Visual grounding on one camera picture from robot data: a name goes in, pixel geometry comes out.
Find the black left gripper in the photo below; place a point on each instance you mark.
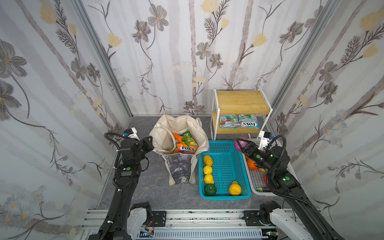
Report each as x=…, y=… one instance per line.
x=148, y=143

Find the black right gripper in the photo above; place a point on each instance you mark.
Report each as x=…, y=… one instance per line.
x=244, y=145

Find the purple onion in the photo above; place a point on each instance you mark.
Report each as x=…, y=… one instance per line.
x=241, y=143

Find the orange carrot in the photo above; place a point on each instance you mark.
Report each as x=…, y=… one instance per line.
x=178, y=138

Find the orange snack bag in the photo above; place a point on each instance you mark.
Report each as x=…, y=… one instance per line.
x=183, y=149

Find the green snack bag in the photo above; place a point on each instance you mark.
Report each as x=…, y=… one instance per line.
x=188, y=139

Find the cream canvas tote bag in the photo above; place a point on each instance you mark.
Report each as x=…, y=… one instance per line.
x=181, y=167

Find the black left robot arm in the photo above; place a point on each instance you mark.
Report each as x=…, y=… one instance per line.
x=123, y=195

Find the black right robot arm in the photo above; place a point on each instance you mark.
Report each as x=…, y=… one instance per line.
x=274, y=160

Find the Fox's candy bag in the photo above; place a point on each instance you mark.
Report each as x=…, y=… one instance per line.
x=249, y=121

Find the red green candy bag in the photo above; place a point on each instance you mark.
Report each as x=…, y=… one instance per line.
x=229, y=122

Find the orange persimmon lower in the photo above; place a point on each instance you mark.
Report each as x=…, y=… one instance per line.
x=251, y=165

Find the white plastic basket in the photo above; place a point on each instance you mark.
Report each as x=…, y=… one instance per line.
x=256, y=179

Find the teal plastic basket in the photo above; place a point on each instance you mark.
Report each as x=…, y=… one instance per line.
x=228, y=166

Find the large yellow citrus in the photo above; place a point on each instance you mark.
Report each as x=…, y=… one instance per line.
x=235, y=189

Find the yellow lemon top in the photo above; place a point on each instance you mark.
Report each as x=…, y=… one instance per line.
x=208, y=161

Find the yellow lemon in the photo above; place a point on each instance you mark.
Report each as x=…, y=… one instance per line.
x=207, y=170
x=208, y=161
x=208, y=179

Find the white wooden shelf rack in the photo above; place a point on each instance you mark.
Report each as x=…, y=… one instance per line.
x=236, y=103

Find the green avocado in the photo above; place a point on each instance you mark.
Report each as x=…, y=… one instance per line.
x=210, y=190

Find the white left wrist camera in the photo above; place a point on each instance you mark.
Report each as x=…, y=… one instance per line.
x=131, y=133

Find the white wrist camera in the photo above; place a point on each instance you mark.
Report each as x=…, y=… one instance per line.
x=131, y=133
x=264, y=139

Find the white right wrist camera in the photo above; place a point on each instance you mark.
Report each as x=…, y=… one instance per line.
x=264, y=139

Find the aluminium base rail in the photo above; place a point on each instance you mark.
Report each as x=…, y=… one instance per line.
x=201, y=225

